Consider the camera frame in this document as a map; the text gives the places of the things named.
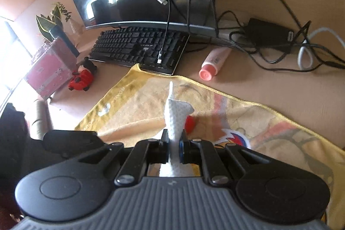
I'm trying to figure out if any red plush car toy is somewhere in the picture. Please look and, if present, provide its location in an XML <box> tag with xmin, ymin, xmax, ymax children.
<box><xmin>68</xmin><ymin>57</ymin><xmax>97</xmax><ymax>92</ymax></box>

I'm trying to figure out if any yellow printed towel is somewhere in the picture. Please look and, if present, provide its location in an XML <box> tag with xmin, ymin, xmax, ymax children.
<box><xmin>77</xmin><ymin>66</ymin><xmax>344</xmax><ymax>229</ymax></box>

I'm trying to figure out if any pink metal case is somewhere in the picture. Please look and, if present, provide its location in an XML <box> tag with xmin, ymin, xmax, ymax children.
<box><xmin>25</xmin><ymin>37</ymin><xmax>77</xmax><ymax>100</ymax></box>

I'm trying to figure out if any white thick cable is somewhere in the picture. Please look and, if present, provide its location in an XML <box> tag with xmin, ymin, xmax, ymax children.
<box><xmin>297</xmin><ymin>27</ymin><xmax>345</xmax><ymax>71</ymax></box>

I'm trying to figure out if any black power adapter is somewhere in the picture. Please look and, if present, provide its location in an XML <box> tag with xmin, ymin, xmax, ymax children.
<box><xmin>245</xmin><ymin>18</ymin><xmax>295</xmax><ymax>46</ymax></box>

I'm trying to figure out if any green potted plant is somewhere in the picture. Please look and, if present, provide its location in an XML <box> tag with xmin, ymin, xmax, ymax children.
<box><xmin>36</xmin><ymin>2</ymin><xmax>71</xmax><ymax>43</ymax></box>

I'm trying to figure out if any red white container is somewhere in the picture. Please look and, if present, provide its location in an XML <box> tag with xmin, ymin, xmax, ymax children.
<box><xmin>184</xmin><ymin>115</ymin><xmax>196</xmax><ymax>135</ymax></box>

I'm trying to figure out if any pink capped tube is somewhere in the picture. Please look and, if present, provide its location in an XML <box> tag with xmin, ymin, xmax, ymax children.
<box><xmin>199</xmin><ymin>47</ymin><xmax>231</xmax><ymax>81</ymax></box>

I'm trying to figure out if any white paper towel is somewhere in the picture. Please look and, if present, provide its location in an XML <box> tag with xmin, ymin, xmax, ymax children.
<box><xmin>159</xmin><ymin>81</ymin><xmax>194</xmax><ymax>177</ymax></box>

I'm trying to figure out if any black keyboard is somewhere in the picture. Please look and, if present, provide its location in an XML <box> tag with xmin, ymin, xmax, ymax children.
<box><xmin>89</xmin><ymin>27</ymin><xmax>190</xmax><ymax>76</ymax></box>

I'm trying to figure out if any black hanging cable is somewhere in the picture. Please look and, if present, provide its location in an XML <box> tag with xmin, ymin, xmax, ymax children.
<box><xmin>137</xmin><ymin>0</ymin><xmax>173</xmax><ymax>65</ymax></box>

